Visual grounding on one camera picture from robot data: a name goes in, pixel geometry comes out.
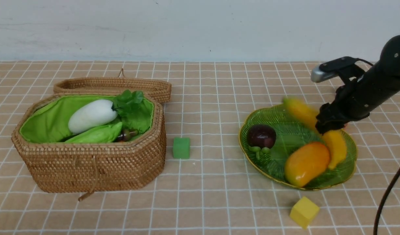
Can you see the dark purple toy eggplant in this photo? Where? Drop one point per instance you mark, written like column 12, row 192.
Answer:
column 126, row 135

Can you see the yellow foam cube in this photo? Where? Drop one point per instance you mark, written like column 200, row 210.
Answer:
column 304, row 212

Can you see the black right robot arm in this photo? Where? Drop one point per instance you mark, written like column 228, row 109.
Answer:
column 385, row 73

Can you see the woven wicker basket green lining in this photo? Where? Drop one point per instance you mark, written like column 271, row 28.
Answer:
column 59, row 167

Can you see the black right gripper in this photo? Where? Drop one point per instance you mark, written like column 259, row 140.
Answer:
column 354, row 101

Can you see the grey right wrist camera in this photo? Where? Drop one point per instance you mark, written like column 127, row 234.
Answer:
column 344, row 67

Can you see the yellow toy banana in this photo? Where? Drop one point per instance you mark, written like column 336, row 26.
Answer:
column 306, row 115

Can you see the purple toy mangosteen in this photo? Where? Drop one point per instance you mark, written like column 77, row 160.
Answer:
column 261, row 138

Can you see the green toy cucumber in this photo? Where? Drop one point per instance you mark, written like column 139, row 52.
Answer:
column 100, row 134

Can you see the orange yellow toy mango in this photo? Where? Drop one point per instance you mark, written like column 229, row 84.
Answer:
column 306, row 163

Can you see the green foam cube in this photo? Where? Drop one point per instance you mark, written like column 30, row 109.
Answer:
column 181, row 148

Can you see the white toy radish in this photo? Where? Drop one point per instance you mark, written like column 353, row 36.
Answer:
column 102, row 111

